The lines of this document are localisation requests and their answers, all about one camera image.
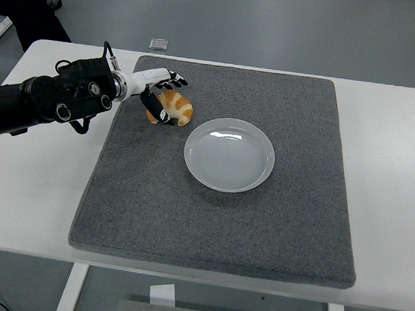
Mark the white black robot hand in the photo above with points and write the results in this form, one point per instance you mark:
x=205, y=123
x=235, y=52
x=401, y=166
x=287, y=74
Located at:
x=141, y=78

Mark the metal floor socket cover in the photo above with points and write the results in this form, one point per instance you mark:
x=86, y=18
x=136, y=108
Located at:
x=159, y=44

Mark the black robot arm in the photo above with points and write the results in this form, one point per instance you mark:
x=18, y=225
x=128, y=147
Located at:
x=38, y=96

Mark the golden croissant bread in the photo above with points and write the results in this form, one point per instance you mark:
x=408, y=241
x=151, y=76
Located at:
x=182, y=106

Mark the grey felt table mat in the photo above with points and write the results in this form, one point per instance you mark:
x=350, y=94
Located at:
x=155, y=201

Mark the pale grey round plate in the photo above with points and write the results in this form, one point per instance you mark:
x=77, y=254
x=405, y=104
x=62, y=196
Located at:
x=228, y=157

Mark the person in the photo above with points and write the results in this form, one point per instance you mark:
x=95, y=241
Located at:
x=26, y=10

